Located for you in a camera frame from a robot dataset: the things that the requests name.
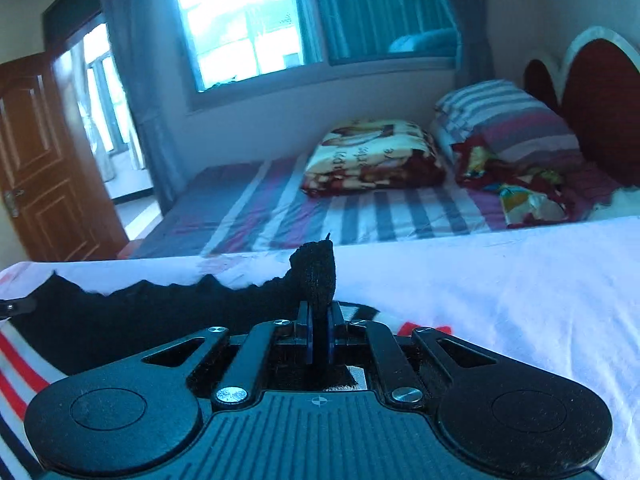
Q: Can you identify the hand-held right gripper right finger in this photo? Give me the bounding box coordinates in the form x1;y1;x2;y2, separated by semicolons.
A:
327;301;499;404

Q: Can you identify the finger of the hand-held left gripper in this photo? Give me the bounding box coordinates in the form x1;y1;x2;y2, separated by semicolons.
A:
0;296;37;320

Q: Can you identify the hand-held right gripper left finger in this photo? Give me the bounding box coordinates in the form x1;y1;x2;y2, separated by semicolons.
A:
142;301;315;406

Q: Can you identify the striped knit sweater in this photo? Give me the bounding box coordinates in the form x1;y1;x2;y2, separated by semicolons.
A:
0;232;453;480

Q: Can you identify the striped bed sheet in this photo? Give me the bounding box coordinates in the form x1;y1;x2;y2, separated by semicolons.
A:
130;155;507;261

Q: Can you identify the brown wooden door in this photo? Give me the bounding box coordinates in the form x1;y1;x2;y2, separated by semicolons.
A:
0;52;129;264

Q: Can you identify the floral bed sheet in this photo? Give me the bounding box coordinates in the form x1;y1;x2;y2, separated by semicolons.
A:
0;215;640;480

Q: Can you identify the folded printed blanket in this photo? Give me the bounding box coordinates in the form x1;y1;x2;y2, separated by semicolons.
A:
301;119;448;198

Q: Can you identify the red printed cloth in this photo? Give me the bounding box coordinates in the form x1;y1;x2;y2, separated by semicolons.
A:
452;137;627;229

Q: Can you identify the grey curtain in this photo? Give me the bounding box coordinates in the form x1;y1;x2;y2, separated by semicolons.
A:
440;0;497;87
97;0;187;217

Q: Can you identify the striped pillow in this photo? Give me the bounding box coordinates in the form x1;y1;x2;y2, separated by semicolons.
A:
432;79;584;172

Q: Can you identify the light blue bundle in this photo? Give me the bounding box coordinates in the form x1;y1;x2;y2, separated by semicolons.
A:
387;27;462;57

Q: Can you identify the sliding glass window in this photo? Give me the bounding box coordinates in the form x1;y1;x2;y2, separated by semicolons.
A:
162;0;464;112

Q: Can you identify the green curtain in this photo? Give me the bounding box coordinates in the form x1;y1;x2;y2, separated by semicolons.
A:
307;0;462;62

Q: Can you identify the red and white headboard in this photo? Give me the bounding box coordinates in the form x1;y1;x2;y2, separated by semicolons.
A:
522;25;640;187

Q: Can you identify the metal door handle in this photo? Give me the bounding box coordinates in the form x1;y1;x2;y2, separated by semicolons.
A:
4;187;26;219

